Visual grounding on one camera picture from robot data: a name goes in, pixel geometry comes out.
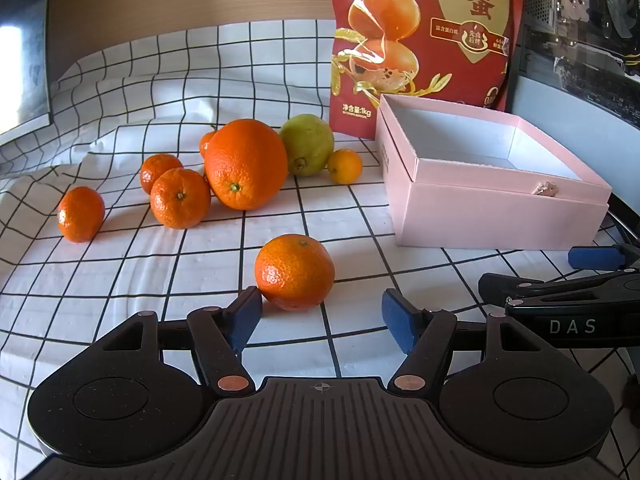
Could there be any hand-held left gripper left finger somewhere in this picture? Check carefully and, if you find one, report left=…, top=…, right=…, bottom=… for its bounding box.
left=92, top=286, right=264, bottom=394

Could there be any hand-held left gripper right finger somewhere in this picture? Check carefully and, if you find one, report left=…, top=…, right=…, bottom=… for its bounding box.
left=381, top=288, right=551, bottom=395

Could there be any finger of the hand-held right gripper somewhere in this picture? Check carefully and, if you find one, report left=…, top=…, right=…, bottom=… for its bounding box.
left=569, top=243, right=640, bottom=272
left=478, top=269, right=640, bottom=311

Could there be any pink cardboard box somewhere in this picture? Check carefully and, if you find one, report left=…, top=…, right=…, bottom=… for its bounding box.
left=374, top=93, right=614, bottom=251

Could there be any large orange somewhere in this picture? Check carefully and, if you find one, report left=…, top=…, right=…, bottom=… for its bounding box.
left=204, top=118, right=289, bottom=211

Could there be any green lemon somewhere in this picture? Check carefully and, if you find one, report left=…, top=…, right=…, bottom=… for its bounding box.
left=279, top=114, right=335, bottom=177

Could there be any white black-grid cloth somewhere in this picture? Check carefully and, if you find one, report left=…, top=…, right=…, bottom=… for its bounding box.
left=0, top=19, right=640, bottom=480

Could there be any small yellow-orange kumquat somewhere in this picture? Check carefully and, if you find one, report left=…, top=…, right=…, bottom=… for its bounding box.
left=327, top=148, right=363, bottom=185

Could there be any white computer case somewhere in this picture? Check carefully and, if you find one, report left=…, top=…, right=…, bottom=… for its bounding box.
left=504, top=0, right=640, bottom=202

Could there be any red snack bag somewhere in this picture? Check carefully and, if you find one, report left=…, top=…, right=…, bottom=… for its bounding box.
left=328, top=0, right=527, bottom=141

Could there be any dark monitor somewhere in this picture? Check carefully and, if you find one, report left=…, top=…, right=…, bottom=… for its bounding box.
left=0, top=0, right=55, bottom=134

